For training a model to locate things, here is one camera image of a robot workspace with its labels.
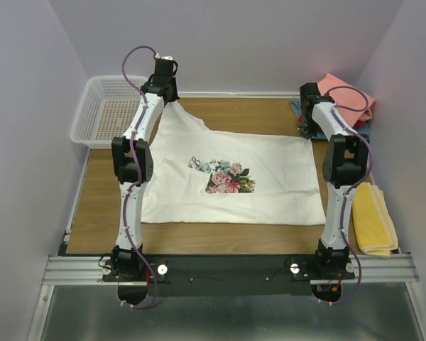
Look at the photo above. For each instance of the yellow folded towel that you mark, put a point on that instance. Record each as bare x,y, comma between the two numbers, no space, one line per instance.
374,228

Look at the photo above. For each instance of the white floral t shirt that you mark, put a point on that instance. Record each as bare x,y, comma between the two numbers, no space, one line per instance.
201,175

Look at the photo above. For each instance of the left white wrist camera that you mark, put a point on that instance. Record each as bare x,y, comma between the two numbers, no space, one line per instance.
158,56

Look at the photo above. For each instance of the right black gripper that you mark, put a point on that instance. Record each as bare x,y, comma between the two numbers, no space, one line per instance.
303,129

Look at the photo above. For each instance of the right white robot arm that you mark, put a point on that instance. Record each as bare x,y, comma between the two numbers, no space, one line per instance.
344,167

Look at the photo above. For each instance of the white plastic basket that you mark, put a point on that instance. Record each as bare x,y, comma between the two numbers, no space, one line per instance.
107,108

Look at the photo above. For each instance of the folded blue t shirt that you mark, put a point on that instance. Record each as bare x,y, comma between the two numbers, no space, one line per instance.
295,103

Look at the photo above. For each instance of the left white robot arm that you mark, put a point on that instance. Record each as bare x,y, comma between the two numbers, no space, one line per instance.
133,166

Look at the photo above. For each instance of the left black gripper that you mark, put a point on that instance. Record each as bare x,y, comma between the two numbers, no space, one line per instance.
173,96

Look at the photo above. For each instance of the aluminium rail frame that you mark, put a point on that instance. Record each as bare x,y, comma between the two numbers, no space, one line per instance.
382,302

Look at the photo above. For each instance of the folded red t shirt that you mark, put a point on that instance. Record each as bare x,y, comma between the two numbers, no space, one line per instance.
358,123

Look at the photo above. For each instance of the folded pink t shirt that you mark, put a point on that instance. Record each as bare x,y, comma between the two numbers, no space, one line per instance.
341,93

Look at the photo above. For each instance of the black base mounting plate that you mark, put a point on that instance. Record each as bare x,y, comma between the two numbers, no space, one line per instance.
169,275

